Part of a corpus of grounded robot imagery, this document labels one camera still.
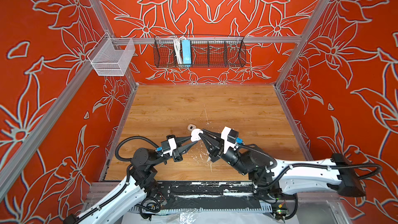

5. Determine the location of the white cable in basket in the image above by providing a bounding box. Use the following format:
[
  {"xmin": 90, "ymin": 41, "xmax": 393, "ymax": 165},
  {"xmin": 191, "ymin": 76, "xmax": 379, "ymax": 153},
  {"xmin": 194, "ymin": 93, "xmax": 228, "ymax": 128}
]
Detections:
[{"xmin": 172, "ymin": 37, "xmax": 183, "ymax": 65}]

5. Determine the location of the small green circuit board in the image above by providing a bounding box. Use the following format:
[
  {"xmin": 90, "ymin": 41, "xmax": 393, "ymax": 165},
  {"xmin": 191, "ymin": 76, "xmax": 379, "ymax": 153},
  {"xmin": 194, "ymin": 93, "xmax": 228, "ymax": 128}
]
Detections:
[{"xmin": 272, "ymin": 203, "xmax": 288, "ymax": 222}]

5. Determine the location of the clear plastic wall bin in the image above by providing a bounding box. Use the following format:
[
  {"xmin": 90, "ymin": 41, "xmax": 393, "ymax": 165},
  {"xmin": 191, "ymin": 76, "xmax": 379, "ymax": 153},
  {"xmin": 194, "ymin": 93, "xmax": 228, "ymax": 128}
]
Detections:
[{"xmin": 88, "ymin": 32, "xmax": 136, "ymax": 76}]

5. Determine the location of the blue box in basket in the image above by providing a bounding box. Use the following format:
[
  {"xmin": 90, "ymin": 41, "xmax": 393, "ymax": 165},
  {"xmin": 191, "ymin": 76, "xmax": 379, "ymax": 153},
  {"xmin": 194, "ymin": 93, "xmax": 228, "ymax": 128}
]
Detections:
[{"xmin": 181, "ymin": 39, "xmax": 192, "ymax": 67}]

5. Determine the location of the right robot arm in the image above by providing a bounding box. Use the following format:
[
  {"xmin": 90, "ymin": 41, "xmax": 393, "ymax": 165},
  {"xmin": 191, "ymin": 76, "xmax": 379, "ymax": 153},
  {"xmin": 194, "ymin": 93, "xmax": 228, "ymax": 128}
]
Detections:
[{"xmin": 191, "ymin": 127, "xmax": 382, "ymax": 198}]

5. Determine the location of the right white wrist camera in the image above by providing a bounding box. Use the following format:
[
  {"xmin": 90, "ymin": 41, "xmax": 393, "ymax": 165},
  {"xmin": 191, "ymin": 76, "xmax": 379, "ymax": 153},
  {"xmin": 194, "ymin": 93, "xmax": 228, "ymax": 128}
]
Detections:
[{"xmin": 221, "ymin": 127, "xmax": 244, "ymax": 154}]

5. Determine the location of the black wire wall basket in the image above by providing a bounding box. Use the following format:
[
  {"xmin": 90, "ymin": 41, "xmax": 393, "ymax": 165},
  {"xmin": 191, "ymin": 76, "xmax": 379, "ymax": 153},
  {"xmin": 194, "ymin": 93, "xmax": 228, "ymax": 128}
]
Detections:
[{"xmin": 153, "ymin": 35, "xmax": 247, "ymax": 68}]

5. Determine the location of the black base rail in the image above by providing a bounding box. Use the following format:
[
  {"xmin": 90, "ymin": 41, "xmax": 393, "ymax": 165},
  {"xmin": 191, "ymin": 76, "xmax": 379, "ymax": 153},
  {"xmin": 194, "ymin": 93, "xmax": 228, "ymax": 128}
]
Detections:
[{"xmin": 130, "ymin": 180, "xmax": 296, "ymax": 211}]

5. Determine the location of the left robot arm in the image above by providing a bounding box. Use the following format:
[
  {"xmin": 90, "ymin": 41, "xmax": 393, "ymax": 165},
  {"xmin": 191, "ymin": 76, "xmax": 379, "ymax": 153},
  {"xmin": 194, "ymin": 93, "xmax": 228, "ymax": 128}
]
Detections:
[{"xmin": 63, "ymin": 135, "xmax": 200, "ymax": 224}]

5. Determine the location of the white earbud charging case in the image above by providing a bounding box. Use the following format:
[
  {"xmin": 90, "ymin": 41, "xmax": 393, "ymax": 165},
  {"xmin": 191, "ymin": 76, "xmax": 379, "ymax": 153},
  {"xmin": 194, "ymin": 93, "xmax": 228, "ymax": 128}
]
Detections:
[{"xmin": 187, "ymin": 124, "xmax": 197, "ymax": 131}]

